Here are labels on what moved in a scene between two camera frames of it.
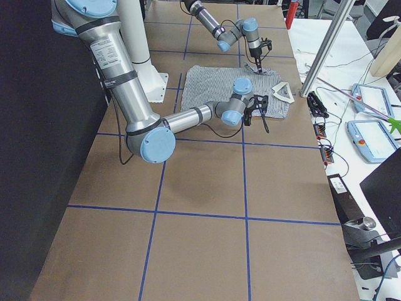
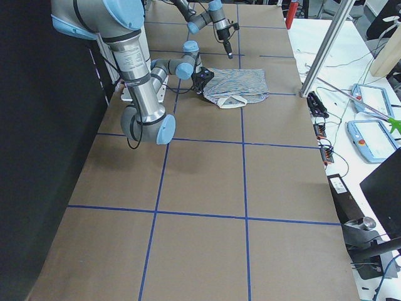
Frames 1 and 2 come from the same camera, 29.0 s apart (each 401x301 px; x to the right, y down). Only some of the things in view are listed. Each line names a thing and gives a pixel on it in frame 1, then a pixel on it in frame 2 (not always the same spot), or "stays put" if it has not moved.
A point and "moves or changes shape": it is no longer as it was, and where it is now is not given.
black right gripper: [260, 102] → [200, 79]
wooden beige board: [389, 56] stays put
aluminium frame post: [344, 11] stays put
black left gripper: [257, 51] → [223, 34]
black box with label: [346, 209] stays put
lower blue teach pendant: [372, 139] stays put
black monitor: [383, 189] stays put
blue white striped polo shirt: [213, 83] moves or changes shape
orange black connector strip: [326, 151] stays put
